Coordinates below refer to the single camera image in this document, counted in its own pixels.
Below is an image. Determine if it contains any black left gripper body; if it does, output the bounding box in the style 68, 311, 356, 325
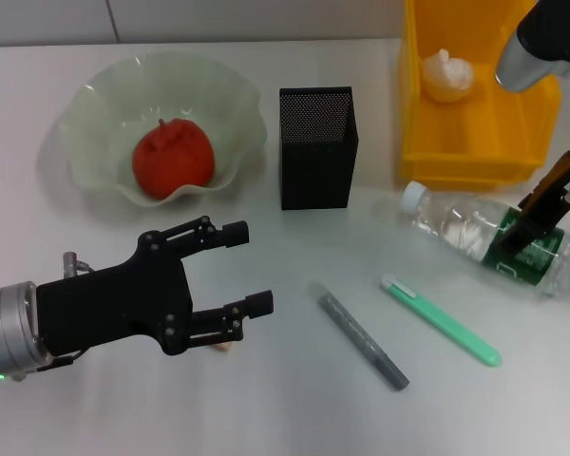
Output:
35, 230, 196, 357

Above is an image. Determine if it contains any clear bottle with green label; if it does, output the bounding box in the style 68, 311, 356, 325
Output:
399, 180, 570, 298

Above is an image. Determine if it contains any white paper ball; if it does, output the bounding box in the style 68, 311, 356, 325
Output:
421, 47, 476, 104

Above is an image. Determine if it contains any grey marker pen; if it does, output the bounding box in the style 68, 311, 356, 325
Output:
306, 279, 410, 391

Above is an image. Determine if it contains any black mesh pen holder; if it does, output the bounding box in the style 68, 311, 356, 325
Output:
278, 85, 359, 211

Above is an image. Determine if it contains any mint green pen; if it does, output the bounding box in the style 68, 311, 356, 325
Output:
379, 274, 504, 369

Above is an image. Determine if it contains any wavy green glass fruit plate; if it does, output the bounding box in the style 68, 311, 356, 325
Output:
56, 50, 268, 209

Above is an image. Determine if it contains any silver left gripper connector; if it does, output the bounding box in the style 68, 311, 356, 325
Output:
61, 251, 96, 279

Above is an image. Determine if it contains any yellow plastic bin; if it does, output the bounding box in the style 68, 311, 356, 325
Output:
398, 0, 562, 193

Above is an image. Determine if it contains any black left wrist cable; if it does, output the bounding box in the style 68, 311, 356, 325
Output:
37, 351, 85, 374

